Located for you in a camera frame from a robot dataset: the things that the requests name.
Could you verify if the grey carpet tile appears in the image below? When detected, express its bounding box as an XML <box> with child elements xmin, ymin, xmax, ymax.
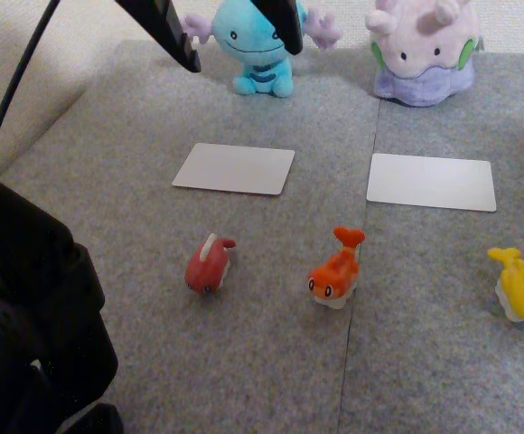
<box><xmin>337</xmin><ymin>52</ymin><xmax>524</xmax><ymax>434</ymax></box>
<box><xmin>0</xmin><ymin>39</ymin><xmax>383</xmax><ymax>434</ymax></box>

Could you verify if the red tuna sushi toy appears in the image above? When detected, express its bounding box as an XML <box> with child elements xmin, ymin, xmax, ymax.
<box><xmin>184</xmin><ymin>232</ymin><xmax>238</xmax><ymax>296</ymax></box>

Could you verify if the white rectangular card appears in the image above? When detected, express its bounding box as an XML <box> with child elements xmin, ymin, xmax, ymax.
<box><xmin>172</xmin><ymin>142</ymin><xmax>296</xmax><ymax>196</ymax></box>
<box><xmin>365</xmin><ymin>152</ymin><xmax>498</xmax><ymax>213</ymax></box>

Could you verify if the purple Goomy plush toy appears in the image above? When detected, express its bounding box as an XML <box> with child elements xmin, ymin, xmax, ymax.
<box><xmin>364</xmin><ymin>0</ymin><xmax>482</xmax><ymax>109</ymax></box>

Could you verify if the orange shrimp sushi toy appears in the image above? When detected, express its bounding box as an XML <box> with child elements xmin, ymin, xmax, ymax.
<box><xmin>306</xmin><ymin>226</ymin><xmax>366</xmax><ymax>311</ymax></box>

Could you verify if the blue Wooper plush toy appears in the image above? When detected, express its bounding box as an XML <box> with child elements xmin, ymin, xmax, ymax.
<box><xmin>183</xmin><ymin>0</ymin><xmax>343</xmax><ymax>99</ymax></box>

